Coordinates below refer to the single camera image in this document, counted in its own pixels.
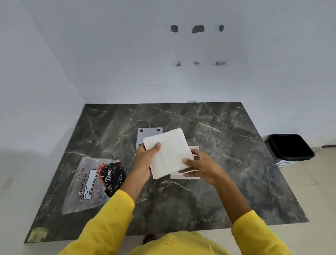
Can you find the person's right hand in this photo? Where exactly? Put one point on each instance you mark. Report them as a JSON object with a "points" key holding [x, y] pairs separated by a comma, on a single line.
{"points": [[206, 168]]}

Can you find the person's left hand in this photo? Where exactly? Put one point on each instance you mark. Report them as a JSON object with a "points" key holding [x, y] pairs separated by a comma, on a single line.
{"points": [[141, 163]]}

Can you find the person's left thumb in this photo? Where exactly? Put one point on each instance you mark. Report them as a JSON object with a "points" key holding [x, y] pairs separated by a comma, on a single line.
{"points": [[154, 148]]}

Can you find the person's right thumb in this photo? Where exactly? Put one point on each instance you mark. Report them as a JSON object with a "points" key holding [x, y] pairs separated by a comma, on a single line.
{"points": [[188, 161]]}

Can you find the white tissue stack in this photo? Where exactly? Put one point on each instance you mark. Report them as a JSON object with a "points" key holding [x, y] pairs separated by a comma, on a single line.
{"points": [[168, 152]]}

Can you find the person's right forearm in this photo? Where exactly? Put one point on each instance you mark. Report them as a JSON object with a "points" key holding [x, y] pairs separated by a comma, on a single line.
{"points": [[246, 226]]}

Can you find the person's left forearm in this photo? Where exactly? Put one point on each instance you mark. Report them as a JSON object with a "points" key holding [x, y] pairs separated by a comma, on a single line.
{"points": [[115, 218]]}

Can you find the white tissue box base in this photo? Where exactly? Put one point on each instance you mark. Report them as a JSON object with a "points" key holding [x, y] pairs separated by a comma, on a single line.
{"points": [[193, 178]]}

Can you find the grey plate with holes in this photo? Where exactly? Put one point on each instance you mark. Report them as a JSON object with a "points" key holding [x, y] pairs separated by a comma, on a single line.
{"points": [[143, 135]]}

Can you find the black and red wrapper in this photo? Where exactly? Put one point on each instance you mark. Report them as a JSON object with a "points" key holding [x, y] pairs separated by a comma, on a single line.
{"points": [[112, 177]]}

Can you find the clear plastic bag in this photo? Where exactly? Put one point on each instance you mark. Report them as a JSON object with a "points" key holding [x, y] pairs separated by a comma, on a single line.
{"points": [[81, 186]]}

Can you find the person's yellow shirt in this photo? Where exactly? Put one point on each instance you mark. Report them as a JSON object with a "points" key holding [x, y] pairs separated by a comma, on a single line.
{"points": [[181, 244]]}

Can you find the white patterned box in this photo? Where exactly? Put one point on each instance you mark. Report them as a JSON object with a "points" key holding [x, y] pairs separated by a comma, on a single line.
{"points": [[284, 163]]}

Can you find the black trash bin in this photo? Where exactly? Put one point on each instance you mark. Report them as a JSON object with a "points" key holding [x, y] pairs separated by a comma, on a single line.
{"points": [[288, 145]]}

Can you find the yellowish sticker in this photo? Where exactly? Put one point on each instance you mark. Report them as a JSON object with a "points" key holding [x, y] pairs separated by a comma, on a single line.
{"points": [[38, 234]]}

